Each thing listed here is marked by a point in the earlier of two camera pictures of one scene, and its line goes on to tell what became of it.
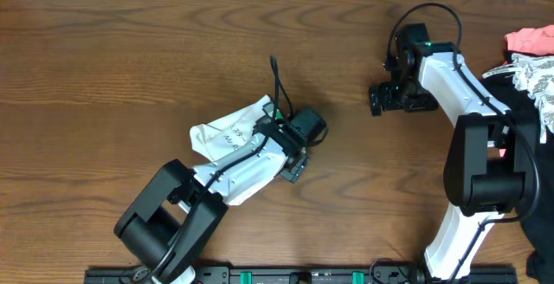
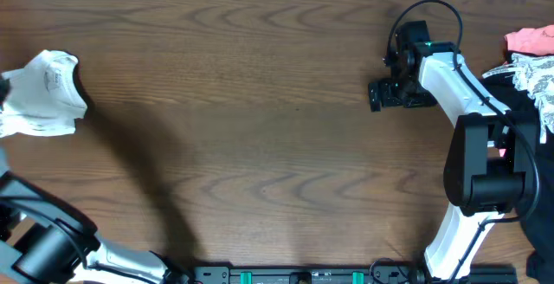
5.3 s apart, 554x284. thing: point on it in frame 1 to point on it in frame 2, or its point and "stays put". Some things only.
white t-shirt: (221, 142) to (44, 98)
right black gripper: (376, 100) stays put
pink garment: (532, 40) stays put
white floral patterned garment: (533, 74) stays put
